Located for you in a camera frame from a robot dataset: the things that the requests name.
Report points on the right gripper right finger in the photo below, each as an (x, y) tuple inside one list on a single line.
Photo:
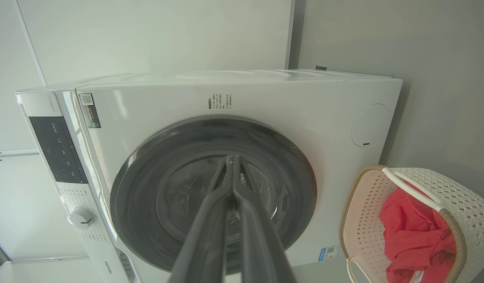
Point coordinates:
[(261, 251)]

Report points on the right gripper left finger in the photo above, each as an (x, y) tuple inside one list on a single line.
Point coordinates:
[(204, 243)]

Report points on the cream perforated laundry basket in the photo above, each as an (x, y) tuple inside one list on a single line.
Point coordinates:
[(470, 208)]

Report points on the blue energy label sticker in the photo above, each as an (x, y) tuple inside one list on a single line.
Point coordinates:
[(329, 252)]

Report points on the round black washing machine door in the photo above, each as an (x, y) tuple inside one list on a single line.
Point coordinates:
[(147, 188)]

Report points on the white washer control knob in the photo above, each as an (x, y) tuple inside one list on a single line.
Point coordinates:
[(81, 218)]

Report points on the small printed text label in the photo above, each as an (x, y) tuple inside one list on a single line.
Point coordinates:
[(219, 101)]

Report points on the white front-load washing machine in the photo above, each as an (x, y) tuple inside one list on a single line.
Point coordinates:
[(265, 102)]

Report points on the red garment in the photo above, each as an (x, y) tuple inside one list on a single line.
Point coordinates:
[(415, 232)]

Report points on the white cloth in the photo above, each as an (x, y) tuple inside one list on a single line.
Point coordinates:
[(417, 278)]

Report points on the round white filter cover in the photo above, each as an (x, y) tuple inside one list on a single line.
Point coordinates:
[(369, 125)]

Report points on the black washer control display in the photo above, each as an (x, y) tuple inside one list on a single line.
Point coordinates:
[(57, 151)]

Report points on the black QR code sticker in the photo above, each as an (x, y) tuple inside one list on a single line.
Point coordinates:
[(90, 112)]

